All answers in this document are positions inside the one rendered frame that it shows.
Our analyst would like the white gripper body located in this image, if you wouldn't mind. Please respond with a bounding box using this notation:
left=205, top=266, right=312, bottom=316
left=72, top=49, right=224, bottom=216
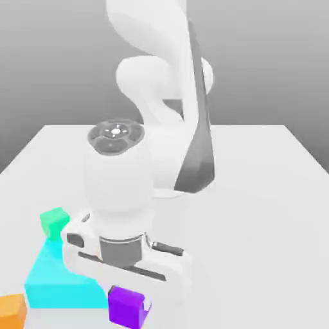
left=62, top=247, right=193, bottom=305

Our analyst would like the small purple cube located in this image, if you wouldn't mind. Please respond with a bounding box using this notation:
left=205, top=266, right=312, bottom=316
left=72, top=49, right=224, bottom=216
left=107, top=285, right=152, bottom=329

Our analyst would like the small green cube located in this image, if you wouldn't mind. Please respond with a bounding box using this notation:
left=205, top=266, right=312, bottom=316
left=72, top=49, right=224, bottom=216
left=39, top=206, right=71, bottom=242

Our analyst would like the small orange cube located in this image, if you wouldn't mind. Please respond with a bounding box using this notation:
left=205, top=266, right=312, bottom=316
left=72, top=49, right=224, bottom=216
left=0, top=293, right=28, bottom=329

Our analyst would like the large cyan box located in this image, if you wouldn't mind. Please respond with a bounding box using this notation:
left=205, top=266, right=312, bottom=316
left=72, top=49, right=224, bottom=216
left=24, top=236, right=110, bottom=309

